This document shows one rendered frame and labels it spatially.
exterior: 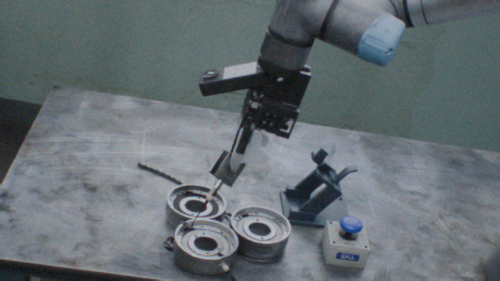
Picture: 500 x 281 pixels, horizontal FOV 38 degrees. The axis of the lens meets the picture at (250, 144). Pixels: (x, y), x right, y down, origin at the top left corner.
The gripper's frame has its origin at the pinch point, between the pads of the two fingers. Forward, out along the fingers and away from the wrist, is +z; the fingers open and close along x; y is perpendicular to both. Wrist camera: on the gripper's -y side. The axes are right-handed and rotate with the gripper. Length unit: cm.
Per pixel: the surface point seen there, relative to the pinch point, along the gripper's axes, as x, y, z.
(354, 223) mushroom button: -5.5, 22.8, 2.5
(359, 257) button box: -8.4, 25.2, 7.0
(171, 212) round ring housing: -4.3, -7.4, 10.8
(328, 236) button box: -5.8, 19.4, 6.2
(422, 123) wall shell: 157, 92, 55
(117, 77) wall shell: 155, -31, 72
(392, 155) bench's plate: 34, 39, 8
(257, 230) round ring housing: -3.0, 8.2, 11.0
